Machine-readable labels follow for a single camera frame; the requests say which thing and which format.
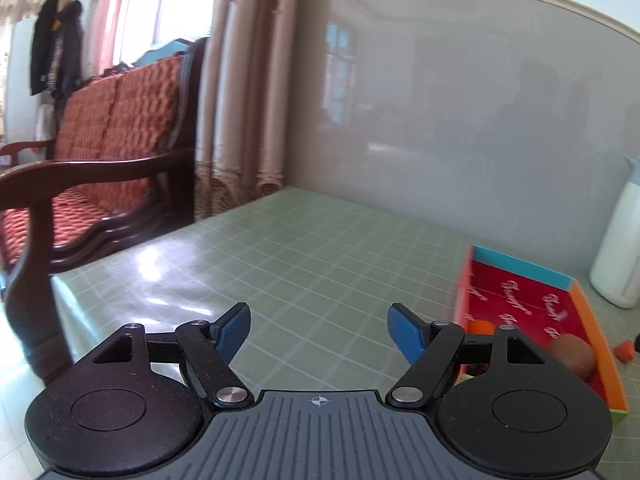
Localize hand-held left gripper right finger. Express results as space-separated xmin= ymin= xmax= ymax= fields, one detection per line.
xmin=387 ymin=303 xmax=549 ymax=407

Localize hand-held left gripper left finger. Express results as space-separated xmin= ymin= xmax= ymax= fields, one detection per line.
xmin=93 ymin=302 xmax=254 ymax=409

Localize brown kiwi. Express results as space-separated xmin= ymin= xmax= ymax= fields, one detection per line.
xmin=550 ymin=332 xmax=596 ymax=381

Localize red cardboard box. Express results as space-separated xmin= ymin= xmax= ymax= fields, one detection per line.
xmin=452 ymin=245 xmax=629 ymax=424

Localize white bottle with blue cap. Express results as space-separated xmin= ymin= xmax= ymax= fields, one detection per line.
xmin=589 ymin=156 xmax=640 ymax=310

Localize green checked tablecloth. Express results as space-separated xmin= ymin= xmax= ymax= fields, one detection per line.
xmin=0 ymin=186 xmax=640 ymax=480

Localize wooden sofa red cushions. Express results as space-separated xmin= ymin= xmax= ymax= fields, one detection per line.
xmin=0 ymin=35 xmax=209 ymax=387

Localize beige curtain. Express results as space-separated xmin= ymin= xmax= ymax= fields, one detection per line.
xmin=192 ymin=0 xmax=302 ymax=222

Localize blue cloth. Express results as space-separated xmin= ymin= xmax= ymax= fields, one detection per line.
xmin=132 ymin=37 xmax=194 ymax=68

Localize black jacket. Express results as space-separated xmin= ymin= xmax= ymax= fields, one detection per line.
xmin=30 ymin=0 xmax=84 ymax=111

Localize pink sheer curtain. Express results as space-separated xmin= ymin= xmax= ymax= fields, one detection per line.
xmin=95 ymin=0 xmax=168 ymax=77

